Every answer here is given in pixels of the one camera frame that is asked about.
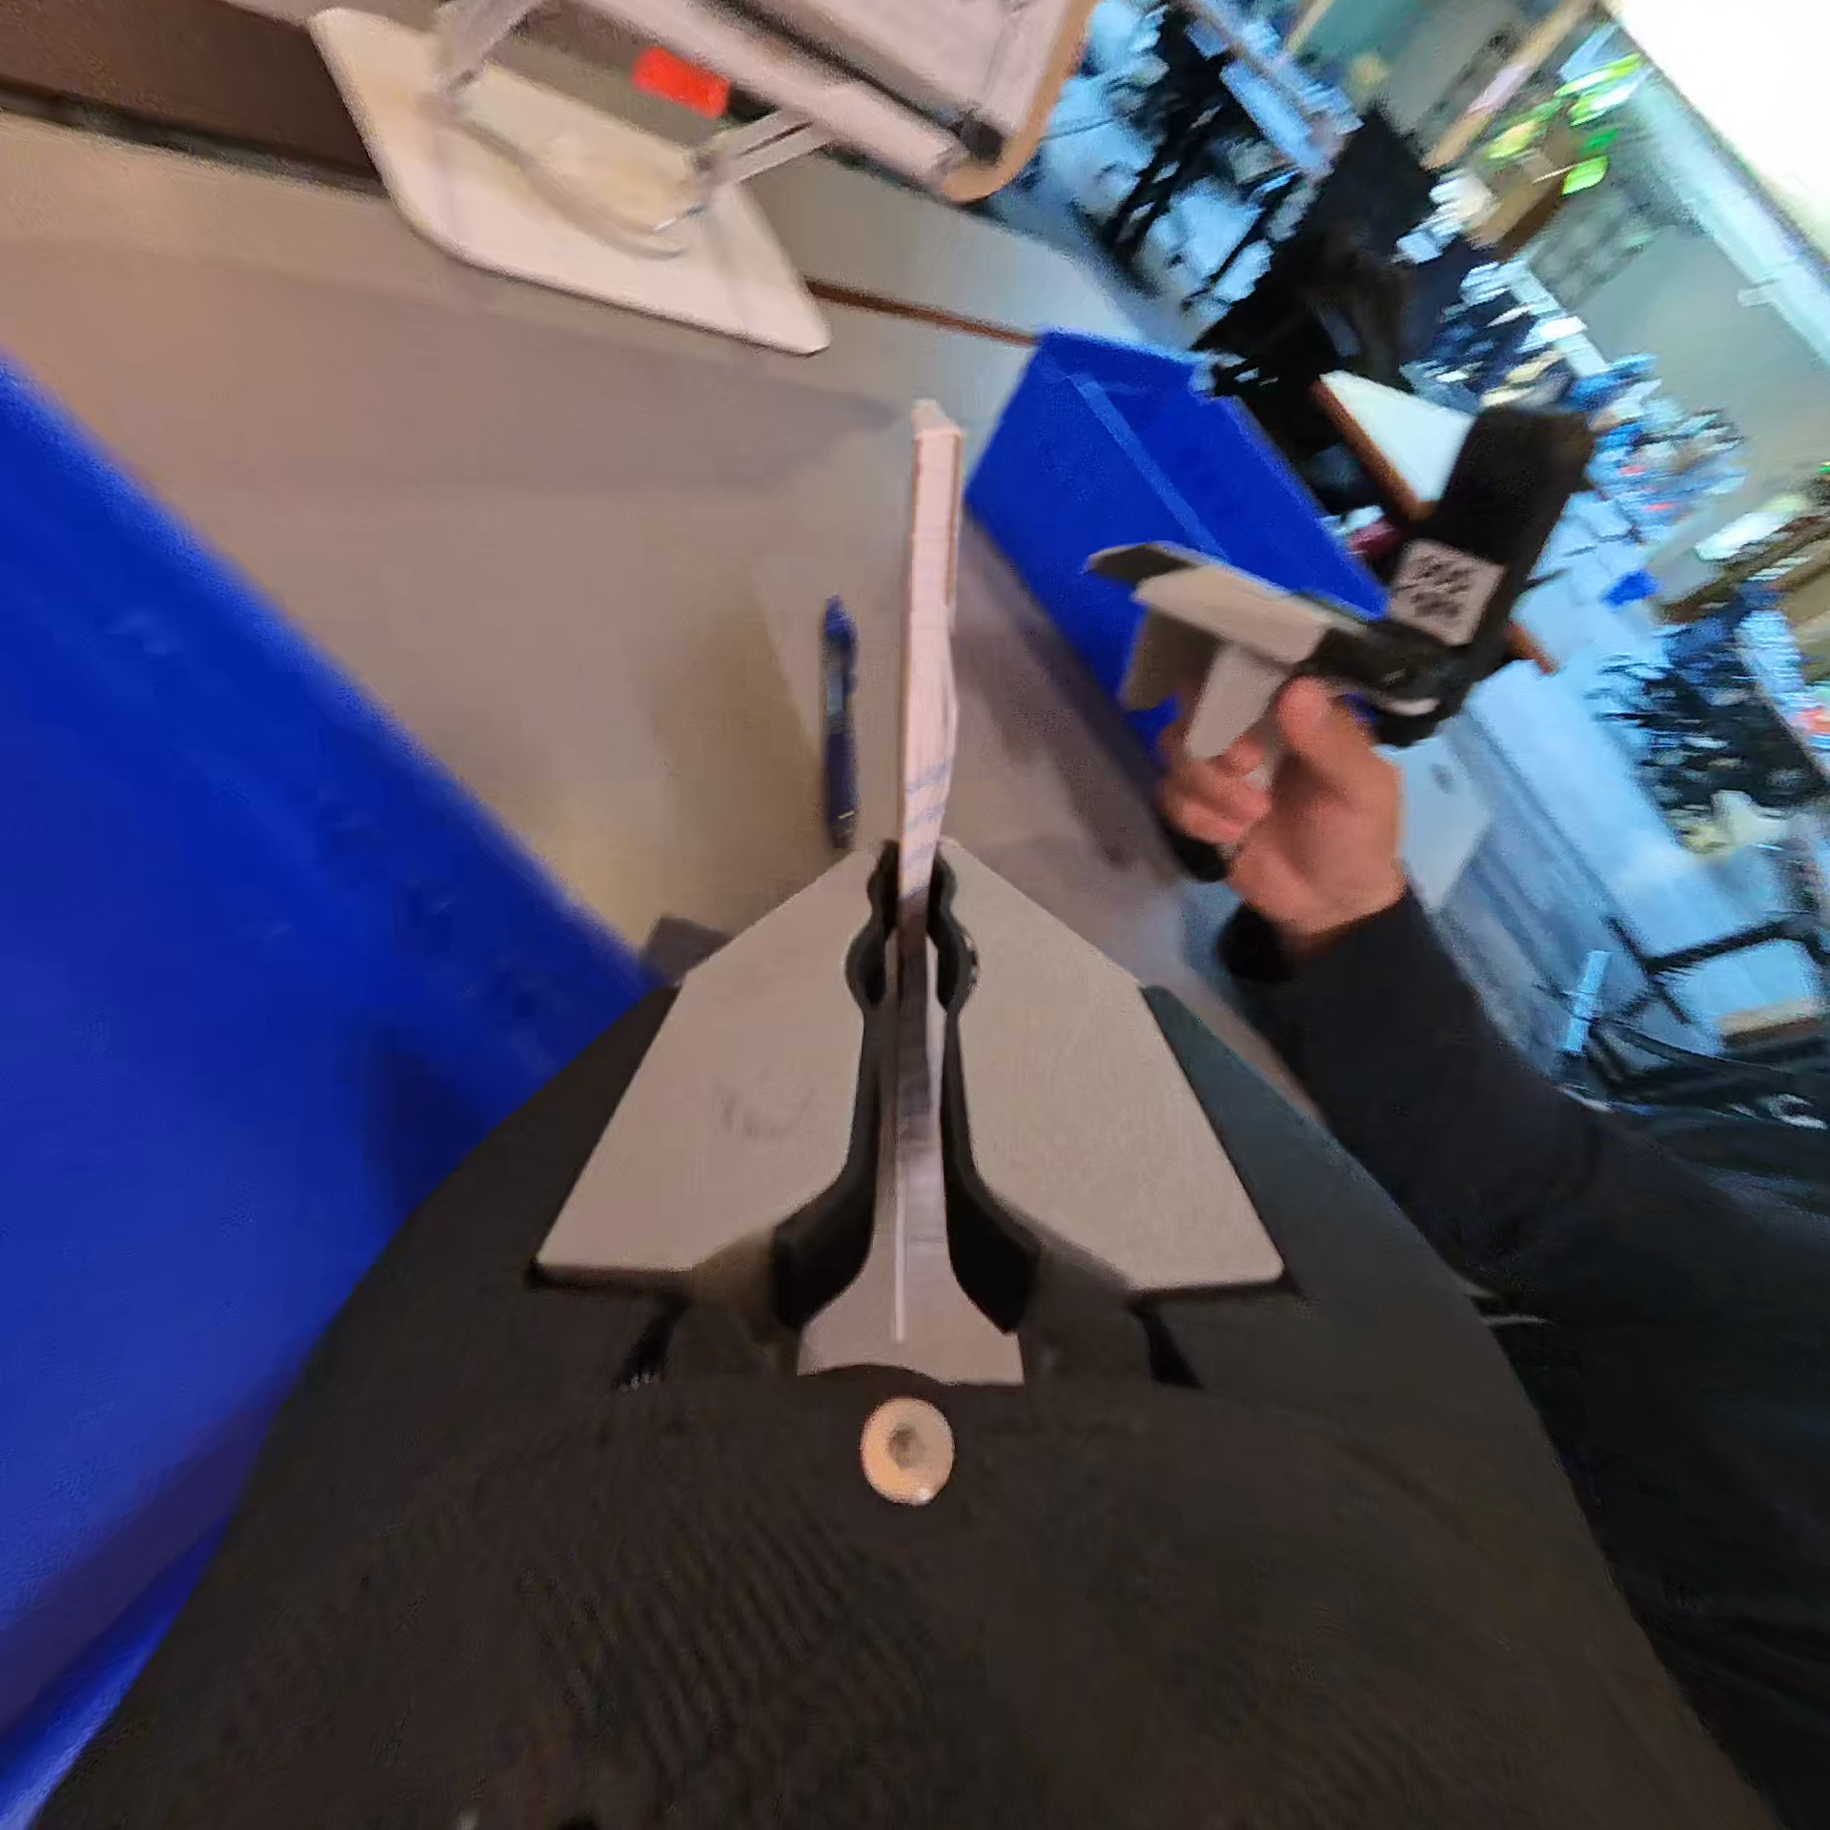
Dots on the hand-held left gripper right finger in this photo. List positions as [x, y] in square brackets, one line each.
[1100, 1128]

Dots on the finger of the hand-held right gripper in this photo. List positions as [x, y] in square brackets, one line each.
[1229, 592]
[1229, 708]

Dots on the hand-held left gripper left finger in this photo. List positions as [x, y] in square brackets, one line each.
[714, 1128]

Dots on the white lined notepad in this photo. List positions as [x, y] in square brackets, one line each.
[928, 642]

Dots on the blue pen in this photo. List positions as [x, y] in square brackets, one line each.
[838, 715]

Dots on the blue plastic bin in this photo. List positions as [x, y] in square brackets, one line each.
[1143, 471]
[213, 929]

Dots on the person's right forearm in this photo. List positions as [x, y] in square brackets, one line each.
[1574, 1215]

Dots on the grey desk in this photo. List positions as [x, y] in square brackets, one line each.
[142, 242]

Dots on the person's right hand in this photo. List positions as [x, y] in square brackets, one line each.
[1330, 828]

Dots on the white document stand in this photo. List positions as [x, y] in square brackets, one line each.
[687, 270]

